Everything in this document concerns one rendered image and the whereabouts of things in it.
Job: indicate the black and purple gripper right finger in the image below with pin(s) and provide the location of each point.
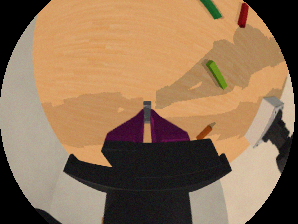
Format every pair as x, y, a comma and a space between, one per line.
164, 131

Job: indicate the grey rod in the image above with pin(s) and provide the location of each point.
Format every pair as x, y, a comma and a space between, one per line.
147, 111

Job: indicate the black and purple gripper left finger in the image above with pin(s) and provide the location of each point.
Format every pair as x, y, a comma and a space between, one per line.
131, 130

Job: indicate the red rod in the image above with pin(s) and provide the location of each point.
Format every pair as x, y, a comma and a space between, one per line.
243, 15

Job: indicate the orange rod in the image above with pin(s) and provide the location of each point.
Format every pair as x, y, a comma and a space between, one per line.
206, 131

